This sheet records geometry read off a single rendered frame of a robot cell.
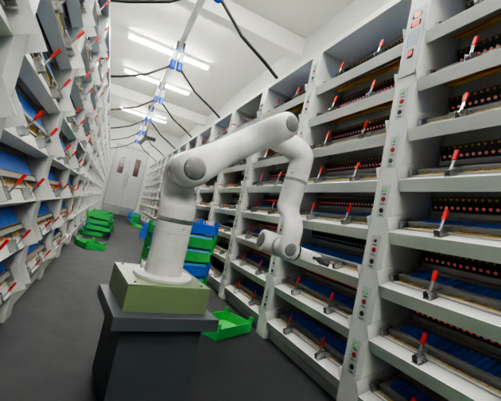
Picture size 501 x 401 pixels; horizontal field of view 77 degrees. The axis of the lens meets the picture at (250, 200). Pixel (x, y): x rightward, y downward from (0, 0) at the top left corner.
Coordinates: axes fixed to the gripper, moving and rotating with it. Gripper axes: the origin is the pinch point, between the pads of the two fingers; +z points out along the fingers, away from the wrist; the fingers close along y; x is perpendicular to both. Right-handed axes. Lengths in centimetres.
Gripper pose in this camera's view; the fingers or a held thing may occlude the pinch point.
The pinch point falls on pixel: (324, 262)
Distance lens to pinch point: 139.4
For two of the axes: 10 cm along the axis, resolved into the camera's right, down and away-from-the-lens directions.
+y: 4.0, 0.2, -9.1
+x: 3.3, -9.4, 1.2
